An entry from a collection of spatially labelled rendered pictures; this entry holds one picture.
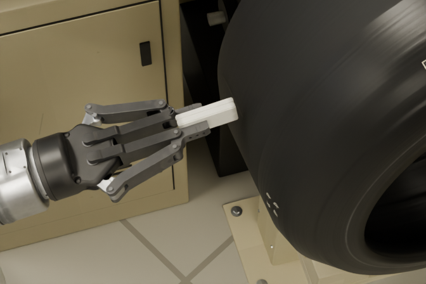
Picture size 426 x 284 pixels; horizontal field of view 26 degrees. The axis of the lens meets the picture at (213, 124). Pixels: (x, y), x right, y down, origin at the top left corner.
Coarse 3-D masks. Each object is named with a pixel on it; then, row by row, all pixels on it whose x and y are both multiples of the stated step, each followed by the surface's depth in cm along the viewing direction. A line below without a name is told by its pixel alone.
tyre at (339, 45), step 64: (256, 0) 105; (320, 0) 97; (384, 0) 93; (256, 64) 105; (320, 64) 96; (384, 64) 91; (256, 128) 107; (320, 128) 96; (384, 128) 93; (320, 192) 101; (384, 192) 139; (320, 256) 114; (384, 256) 118
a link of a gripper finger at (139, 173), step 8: (176, 144) 105; (160, 152) 105; (168, 152) 105; (176, 152) 105; (144, 160) 105; (152, 160) 104; (160, 160) 104; (168, 160) 105; (176, 160) 106; (136, 168) 104; (144, 168) 104; (152, 168) 105; (160, 168) 106; (120, 176) 104; (128, 176) 104; (136, 176) 104; (144, 176) 105; (152, 176) 106; (112, 184) 104; (120, 184) 103; (128, 184) 105; (136, 184) 106; (112, 192) 103; (112, 200) 105
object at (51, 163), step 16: (80, 128) 108; (96, 128) 108; (32, 144) 106; (48, 144) 105; (64, 144) 105; (80, 144) 107; (96, 144) 107; (112, 144) 106; (48, 160) 104; (64, 160) 104; (80, 160) 106; (112, 160) 105; (48, 176) 103; (64, 176) 104; (80, 176) 105; (96, 176) 105; (48, 192) 104; (64, 192) 105; (80, 192) 106
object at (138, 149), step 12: (168, 132) 106; (180, 132) 106; (120, 144) 106; (132, 144) 106; (144, 144) 106; (156, 144) 106; (168, 144) 106; (96, 156) 105; (108, 156) 105; (120, 156) 106; (132, 156) 106; (144, 156) 107
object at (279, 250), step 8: (264, 208) 220; (264, 216) 223; (264, 224) 226; (272, 224) 216; (264, 232) 228; (272, 232) 218; (264, 240) 231; (272, 240) 221; (280, 240) 217; (272, 248) 224; (280, 248) 222; (288, 248) 223; (272, 256) 226; (280, 256) 226; (288, 256) 227; (296, 256) 229; (272, 264) 230
